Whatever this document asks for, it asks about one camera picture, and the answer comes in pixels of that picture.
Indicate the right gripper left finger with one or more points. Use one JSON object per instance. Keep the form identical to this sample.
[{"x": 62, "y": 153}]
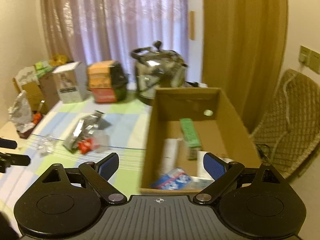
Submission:
[{"x": 98, "y": 175}]

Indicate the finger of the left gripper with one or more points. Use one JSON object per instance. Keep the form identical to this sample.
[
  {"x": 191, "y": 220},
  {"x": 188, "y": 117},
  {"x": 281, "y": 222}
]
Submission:
[
  {"x": 9, "y": 144},
  {"x": 9, "y": 159}
]

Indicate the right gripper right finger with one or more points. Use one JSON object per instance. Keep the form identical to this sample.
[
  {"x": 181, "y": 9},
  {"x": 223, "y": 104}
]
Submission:
[{"x": 224, "y": 176}]

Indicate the small red packet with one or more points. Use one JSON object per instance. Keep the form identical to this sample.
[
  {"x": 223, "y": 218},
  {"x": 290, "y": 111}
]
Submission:
[{"x": 85, "y": 146}]

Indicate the clear plastic bag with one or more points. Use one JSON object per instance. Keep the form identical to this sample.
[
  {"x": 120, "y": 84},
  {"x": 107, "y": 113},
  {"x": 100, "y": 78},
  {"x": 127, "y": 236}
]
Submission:
[{"x": 100, "y": 141}]

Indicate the crinkled clear wrapper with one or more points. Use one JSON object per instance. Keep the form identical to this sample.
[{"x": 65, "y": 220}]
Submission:
[{"x": 46, "y": 146}]

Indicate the green medicine box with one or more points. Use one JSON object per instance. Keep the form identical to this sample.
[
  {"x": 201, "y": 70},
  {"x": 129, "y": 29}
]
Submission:
[{"x": 191, "y": 138}]

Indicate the white blue medicine box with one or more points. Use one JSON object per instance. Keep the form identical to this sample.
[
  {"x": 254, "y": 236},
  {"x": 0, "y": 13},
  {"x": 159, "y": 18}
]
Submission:
[{"x": 176, "y": 179}]

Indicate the silver foil pouch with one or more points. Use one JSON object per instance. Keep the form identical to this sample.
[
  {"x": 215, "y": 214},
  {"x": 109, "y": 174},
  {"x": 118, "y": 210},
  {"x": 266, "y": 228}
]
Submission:
[{"x": 83, "y": 130}]

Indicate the clear packaged white item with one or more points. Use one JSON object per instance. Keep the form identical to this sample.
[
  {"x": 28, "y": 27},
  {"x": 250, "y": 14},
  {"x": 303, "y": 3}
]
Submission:
[{"x": 169, "y": 155}]

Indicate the white power adapter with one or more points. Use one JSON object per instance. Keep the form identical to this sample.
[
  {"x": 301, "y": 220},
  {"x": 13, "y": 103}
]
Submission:
[{"x": 207, "y": 172}]

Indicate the dark wooden tray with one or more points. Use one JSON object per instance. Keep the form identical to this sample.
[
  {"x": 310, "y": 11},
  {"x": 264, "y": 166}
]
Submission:
[{"x": 25, "y": 135}]

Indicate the crumpled foil bag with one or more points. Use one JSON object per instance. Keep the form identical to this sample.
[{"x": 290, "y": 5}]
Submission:
[{"x": 20, "y": 113}]

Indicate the cardboard box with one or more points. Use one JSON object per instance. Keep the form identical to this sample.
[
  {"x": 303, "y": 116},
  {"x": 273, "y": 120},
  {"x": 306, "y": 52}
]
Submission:
[{"x": 220, "y": 129}]

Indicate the checkered tablecloth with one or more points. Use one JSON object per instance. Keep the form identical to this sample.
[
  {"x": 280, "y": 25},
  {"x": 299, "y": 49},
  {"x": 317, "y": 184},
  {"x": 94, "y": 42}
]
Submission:
[{"x": 125, "y": 122}]

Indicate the brown cardboard carton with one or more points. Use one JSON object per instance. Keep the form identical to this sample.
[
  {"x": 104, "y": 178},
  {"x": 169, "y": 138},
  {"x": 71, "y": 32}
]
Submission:
[{"x": 45, "y": 90}]

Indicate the quilted chair cushion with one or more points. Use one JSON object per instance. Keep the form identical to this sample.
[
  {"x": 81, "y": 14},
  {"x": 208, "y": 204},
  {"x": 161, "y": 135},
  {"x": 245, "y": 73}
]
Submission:
[{"x": 288, "y": 134}]

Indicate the green yellow packages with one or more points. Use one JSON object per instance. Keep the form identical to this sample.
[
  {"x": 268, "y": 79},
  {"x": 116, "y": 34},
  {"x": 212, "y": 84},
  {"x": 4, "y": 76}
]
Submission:
[{"x": 43, "y": 67}]

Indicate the white product box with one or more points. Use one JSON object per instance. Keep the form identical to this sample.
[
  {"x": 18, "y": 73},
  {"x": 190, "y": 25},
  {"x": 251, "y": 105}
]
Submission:
[{"x": 71, "y": 82}]

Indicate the black orange food bowl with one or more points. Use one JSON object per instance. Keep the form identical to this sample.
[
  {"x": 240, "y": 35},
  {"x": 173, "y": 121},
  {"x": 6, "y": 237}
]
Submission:
[{"x": 107, "y": 81}]

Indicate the steel electric kettle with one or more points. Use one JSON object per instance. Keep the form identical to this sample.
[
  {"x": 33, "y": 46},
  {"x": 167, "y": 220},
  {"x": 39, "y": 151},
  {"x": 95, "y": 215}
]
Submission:
[{"x": 155, "y": 68}]

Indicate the pink curtain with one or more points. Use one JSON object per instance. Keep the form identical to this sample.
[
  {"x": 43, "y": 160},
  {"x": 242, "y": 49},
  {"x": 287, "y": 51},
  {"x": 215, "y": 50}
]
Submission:
[{"x": 98, "y": 30}]

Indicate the wooden door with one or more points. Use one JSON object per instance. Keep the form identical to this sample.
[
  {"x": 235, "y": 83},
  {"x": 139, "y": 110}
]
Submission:
[{"x": 244, "y": 44}]

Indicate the red handled tool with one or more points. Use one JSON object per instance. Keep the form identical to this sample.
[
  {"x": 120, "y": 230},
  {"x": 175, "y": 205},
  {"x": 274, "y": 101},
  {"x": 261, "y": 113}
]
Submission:
[{"x": 37, "y": 117}]

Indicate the wall socket plate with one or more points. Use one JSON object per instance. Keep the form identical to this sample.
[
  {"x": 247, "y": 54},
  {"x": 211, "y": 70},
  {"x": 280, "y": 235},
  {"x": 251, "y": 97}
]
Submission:
[{"x": 309, "y": 58}]

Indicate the wooden wall bar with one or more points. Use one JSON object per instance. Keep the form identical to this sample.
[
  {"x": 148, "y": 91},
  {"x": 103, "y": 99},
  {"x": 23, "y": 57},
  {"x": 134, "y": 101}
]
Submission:
[{"x": 192, "y": 25}]

